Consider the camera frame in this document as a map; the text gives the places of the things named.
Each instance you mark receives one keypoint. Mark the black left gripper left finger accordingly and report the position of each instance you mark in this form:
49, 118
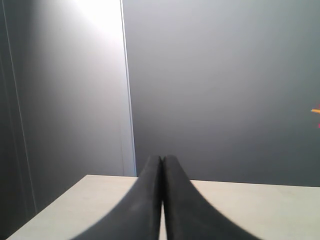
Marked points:
137, 216

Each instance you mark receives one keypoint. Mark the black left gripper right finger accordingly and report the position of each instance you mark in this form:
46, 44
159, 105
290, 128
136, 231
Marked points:
188, 215

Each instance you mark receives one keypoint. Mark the red artificial flower plant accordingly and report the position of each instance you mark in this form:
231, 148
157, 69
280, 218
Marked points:
316, 110

